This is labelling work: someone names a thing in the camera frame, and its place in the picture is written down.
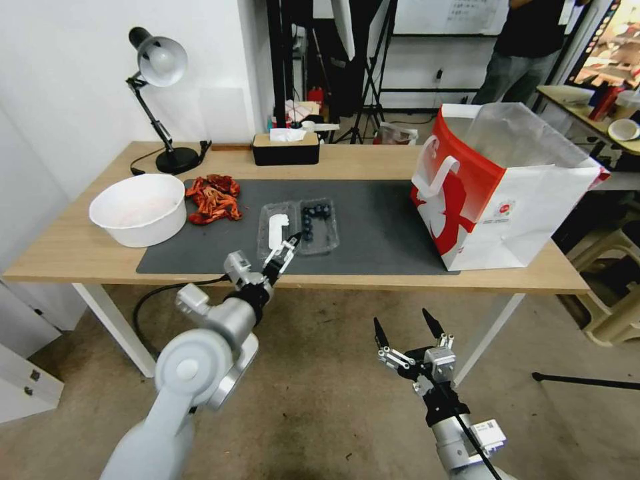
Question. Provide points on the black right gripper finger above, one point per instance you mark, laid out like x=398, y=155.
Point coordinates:
x=395, y=359
x=436, y=327

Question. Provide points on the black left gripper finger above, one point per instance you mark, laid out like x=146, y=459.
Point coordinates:
x=282, y=245
x=287, y=256

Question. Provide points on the clear plastic takeout container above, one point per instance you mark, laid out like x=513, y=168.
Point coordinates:
x=325, y=242

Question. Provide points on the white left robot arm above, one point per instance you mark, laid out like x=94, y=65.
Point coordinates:
x=190, y=370

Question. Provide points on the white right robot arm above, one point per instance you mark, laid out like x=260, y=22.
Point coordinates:
x=455, y=450

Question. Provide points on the black tissue box wooden lid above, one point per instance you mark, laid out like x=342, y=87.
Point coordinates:
x=285, y=155

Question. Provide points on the red white takeout bag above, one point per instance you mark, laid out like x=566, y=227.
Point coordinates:
x=480, y=225

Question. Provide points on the clear bag red contents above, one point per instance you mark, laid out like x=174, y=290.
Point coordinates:
x=398, y=135

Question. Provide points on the white label sticker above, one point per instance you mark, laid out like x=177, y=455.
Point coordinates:
x=276, y=230

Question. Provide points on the red crawfish shell pile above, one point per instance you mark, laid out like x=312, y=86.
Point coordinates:
x=212, y=197

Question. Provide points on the grey desk mat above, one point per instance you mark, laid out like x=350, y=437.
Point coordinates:
x=375, y=225

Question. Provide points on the white tissue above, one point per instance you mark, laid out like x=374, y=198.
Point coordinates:
x=287, y=135

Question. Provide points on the white paper bowl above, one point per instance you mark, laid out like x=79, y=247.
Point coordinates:
x=145, y=225

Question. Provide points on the red white striped box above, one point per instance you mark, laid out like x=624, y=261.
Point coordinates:
x=302, y=110

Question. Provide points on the black desk lamp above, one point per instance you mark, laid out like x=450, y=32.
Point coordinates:
x=172, y=160

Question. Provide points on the black floor pole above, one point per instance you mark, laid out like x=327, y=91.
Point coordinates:
x=585, y=381

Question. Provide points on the beige plastic stool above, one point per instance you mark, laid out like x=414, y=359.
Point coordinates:
x=610, y=300

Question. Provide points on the black tripod stand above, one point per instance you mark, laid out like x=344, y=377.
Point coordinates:
x=370, y=75

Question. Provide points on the wooden desk white legs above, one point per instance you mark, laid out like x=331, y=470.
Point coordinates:
x=75, y=250

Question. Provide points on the white softbox panel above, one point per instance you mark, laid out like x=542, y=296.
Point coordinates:
x=346, y=25

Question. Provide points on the white cabinet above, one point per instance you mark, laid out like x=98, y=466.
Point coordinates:
x=20, y=360

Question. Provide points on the beige side table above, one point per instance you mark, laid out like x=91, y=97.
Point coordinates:
x=560, y=97

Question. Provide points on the small white bowl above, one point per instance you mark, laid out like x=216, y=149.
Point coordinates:
x=624, y=130

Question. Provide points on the whiteboard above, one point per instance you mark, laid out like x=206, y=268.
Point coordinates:
x=440, y=15

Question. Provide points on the red bottle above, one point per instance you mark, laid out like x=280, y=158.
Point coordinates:
x=603, y=102

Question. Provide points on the white lidded cup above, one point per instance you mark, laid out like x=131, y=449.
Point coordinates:
x=629, y=102

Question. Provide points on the person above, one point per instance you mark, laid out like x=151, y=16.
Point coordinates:
x=525, y=30

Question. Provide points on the colourful display screen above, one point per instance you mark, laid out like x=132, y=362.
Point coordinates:
x=612, y=40

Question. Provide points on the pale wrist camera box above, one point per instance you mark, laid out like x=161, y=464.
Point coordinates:
x=239, y=266
x=440, y=364

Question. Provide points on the black metal frame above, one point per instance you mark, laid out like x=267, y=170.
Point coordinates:
x=280, y=50

